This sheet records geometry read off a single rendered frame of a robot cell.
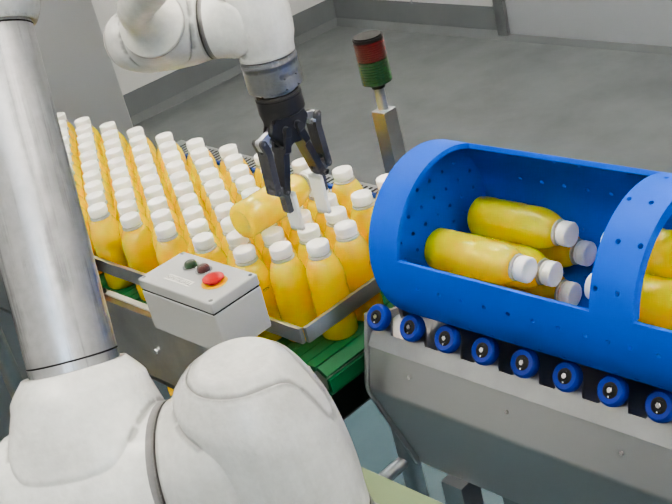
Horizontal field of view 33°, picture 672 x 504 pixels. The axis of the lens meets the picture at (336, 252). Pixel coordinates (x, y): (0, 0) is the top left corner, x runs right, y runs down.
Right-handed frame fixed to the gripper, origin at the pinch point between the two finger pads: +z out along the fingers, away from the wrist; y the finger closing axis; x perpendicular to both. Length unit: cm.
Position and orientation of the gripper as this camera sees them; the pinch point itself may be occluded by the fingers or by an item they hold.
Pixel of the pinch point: (307, 203)
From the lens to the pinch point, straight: 186.8
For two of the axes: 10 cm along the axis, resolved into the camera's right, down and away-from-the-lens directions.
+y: 6.9, -4.6, 5.5
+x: -6.9, -1.8, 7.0
